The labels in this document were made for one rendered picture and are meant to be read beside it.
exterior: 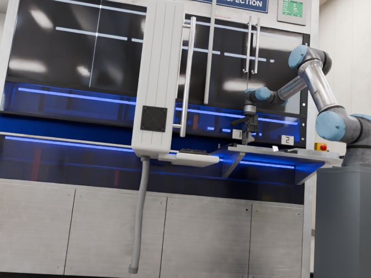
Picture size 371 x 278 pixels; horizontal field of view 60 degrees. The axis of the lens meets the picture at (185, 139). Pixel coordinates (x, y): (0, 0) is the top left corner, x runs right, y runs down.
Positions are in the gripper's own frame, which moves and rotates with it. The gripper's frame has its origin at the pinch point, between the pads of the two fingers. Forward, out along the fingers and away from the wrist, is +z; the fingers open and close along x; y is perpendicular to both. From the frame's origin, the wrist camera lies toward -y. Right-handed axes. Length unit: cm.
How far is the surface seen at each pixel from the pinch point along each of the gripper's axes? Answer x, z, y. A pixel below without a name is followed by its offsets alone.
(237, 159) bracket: -15.2, 10.5, -8.3
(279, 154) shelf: -26.3, 6.9, 11.0
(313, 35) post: 14, -86, 50
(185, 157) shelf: -42, 15, -42
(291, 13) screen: 13, -99, 32
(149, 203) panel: 14, 40, -53
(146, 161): -11, 17, -58
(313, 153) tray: -23.8, 3.6, 31.7
